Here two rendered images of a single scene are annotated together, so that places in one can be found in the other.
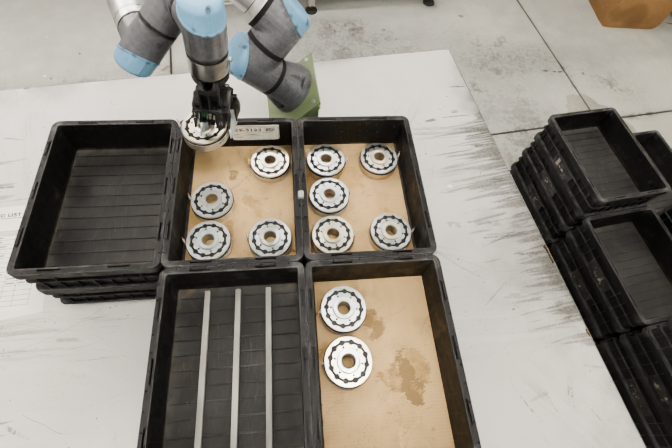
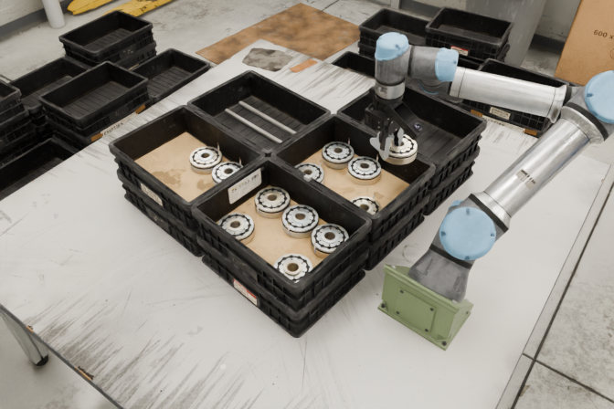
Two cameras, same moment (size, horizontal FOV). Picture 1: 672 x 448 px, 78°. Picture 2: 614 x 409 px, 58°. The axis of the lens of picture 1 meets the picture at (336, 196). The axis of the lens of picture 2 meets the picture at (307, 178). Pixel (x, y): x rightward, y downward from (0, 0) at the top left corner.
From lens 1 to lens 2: 157 cm
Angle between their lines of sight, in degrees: 74
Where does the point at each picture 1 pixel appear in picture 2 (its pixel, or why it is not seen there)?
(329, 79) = (455, 390)
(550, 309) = (71, 322)
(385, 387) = (176, 168)
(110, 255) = not seen: hidden behind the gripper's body
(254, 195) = (349, 194)
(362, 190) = (283, 248)
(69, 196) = (438, 130)
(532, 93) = not seen: outside the picture
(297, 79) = (427, 267)
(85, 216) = not seen: hidden behind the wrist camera
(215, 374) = (269, 126)
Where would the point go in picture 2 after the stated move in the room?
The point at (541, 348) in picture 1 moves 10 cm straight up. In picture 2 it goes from (72, 288) to (62, 267)
